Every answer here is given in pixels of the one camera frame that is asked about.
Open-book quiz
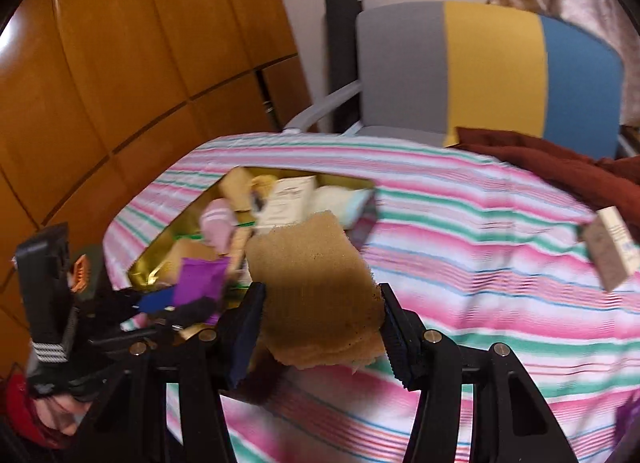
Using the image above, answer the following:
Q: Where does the pink striped sock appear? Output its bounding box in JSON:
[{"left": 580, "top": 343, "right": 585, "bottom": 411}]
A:
[{"left": 198, "top": 197, "right": 238, "bottom": 254}]

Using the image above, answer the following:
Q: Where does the tan sponge block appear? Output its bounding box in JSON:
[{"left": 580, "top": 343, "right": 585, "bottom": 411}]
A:
[{"left": 246, "top": 212, "right": 384, "bottom": 370}]

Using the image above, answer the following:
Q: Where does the beige cloth pad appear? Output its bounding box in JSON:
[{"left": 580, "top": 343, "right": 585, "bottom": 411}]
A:
[{"left": 219, "top": 166, "right": 253, "bottom": 212}]

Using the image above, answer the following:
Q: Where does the yellow patterned sock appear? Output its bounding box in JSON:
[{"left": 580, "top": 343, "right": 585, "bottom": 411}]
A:
[{"left": 250, "top": 175, "right": 278, "bottom": 212}]

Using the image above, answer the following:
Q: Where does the cream medicine box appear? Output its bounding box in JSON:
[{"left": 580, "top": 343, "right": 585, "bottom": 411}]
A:
[{"left": 255, "top": 176, "right": 317, "bottom": 233}]

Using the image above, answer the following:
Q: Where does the cream blue sock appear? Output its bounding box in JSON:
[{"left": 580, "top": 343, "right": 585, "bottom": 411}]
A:
[{"left": 307, "top": 186, "right": 373, "bottom": 230}]

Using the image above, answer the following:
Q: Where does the long cream carton box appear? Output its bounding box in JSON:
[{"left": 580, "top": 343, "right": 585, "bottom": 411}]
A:
[{"left": 582, "top": 206, "right": 639, "bottom": 293}]

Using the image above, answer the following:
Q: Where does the yellow cracker packet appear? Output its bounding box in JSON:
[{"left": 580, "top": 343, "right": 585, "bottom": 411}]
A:
[{"left": 226, "top": 227, "right": 253, "bottom": 281}]

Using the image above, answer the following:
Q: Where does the left hand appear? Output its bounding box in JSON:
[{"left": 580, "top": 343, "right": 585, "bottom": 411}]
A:
[{"left": 32, "top": 394, "right": 92, "bottom": 436}]

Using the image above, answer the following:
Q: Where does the gold metal tray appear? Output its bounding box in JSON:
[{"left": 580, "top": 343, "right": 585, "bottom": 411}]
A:
[{"left": 128, "top": 166, "right": 378, "bottom": 320}]

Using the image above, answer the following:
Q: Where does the striped pink green tablecloth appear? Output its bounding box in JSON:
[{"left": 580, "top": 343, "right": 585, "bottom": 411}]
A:
[{"left": 103, "top": 134, "right": 639, "bottom": 462}]

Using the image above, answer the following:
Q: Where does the wooden panel wardrobe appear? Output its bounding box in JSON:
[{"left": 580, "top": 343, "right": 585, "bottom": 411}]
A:
[{"left": 1, "top": 0, "right": 310, "bottom": 372}]

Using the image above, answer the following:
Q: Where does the grey yellow blue chair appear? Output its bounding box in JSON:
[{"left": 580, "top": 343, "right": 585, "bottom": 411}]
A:
[{"left": 284, "top": 1, "right": 624, "bottom": 160}]

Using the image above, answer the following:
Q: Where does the black rolled mat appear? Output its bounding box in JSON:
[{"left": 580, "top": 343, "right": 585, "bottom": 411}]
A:
[{"left": 324, "top": 0, "right": 362, "bottom": 134}]

